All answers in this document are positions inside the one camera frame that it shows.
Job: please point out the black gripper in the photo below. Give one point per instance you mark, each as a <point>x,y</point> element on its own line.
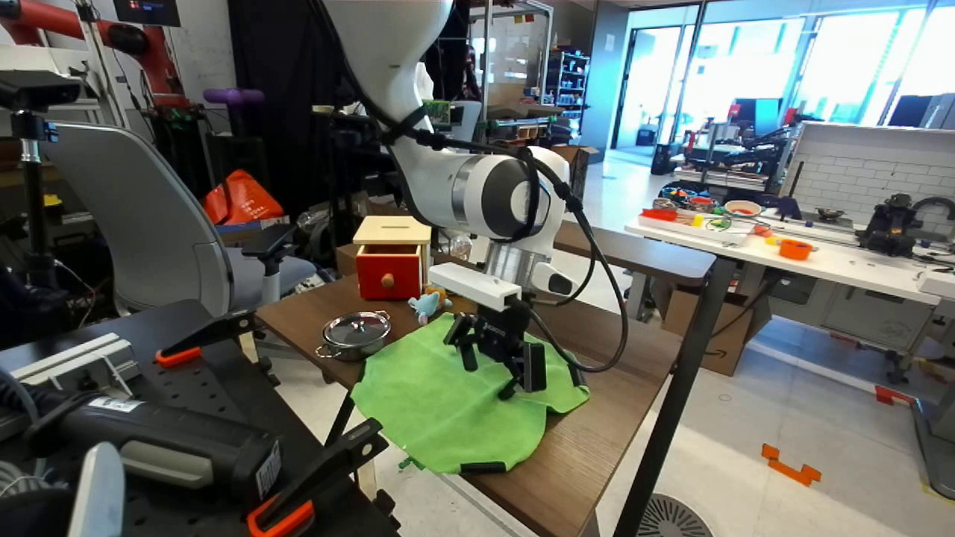
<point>503,337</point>

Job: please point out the green towel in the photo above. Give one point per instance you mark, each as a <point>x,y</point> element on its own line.
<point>451,419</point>

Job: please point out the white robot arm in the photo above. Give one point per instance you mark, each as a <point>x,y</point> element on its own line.
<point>511,197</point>

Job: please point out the blue plush toy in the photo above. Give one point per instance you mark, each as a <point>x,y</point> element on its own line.
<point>427,305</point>

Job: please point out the red wooden drawer box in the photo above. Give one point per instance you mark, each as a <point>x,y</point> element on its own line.
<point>393,258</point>

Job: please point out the silver pot lid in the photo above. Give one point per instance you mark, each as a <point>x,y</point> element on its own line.
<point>354,334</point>

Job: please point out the black table leg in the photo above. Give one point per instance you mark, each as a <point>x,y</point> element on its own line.
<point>676,398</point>

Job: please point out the black orange clamp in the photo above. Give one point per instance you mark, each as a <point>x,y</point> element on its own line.
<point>209,333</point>
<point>294,509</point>

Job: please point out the orange bag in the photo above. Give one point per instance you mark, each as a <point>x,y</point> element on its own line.
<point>239,200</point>

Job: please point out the long white workbench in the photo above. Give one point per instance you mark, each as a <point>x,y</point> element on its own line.
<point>775,245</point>

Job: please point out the grey office chair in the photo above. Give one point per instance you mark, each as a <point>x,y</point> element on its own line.
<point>161,245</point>

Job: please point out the black perforated workbench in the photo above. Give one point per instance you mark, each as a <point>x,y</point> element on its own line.
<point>103,442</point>

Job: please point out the black tripod stand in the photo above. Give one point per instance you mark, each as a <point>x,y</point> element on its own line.
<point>35,302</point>

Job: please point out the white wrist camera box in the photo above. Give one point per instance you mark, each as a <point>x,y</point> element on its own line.
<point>476,284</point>

